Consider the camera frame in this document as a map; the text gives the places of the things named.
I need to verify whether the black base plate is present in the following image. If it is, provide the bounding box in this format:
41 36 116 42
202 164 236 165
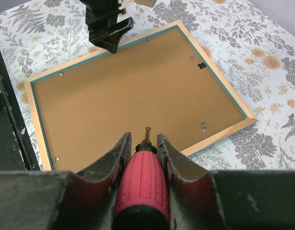
0 50 41 171

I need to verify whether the floral patterned table mat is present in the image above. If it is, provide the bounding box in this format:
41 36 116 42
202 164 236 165
0 0 295 170

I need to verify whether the red handled screwdriver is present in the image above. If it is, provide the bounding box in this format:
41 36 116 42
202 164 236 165
112 127 170 230

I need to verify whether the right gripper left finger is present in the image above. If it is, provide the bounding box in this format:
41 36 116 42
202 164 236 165
0 132 132 230

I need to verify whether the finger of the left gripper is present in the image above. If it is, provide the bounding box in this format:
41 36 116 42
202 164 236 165
90 17 134 54

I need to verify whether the blue picture frame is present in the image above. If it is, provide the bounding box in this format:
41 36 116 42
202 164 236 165
24 21 258 172

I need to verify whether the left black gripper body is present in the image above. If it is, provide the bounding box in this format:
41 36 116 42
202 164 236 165
84 0 125 34

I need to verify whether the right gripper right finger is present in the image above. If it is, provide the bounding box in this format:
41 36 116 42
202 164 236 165
157 134 295 230

